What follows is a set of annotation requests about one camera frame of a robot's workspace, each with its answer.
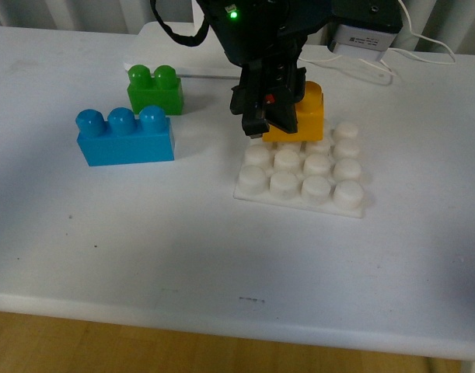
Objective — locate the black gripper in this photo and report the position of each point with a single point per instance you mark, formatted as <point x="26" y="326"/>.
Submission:
<point x="265" y="39"/>

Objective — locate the yellow block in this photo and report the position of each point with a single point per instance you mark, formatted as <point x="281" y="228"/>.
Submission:
<point x="309" y="114"/>

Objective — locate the green two-stud block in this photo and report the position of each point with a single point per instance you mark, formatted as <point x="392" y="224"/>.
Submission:
<point x="161" y="88"/>

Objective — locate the blue three-stud block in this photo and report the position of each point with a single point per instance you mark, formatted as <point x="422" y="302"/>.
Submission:
<point x="124" y="137"/>

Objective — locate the white studded base plate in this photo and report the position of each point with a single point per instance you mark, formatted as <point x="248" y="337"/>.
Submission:
<point x="322" y="176"/>

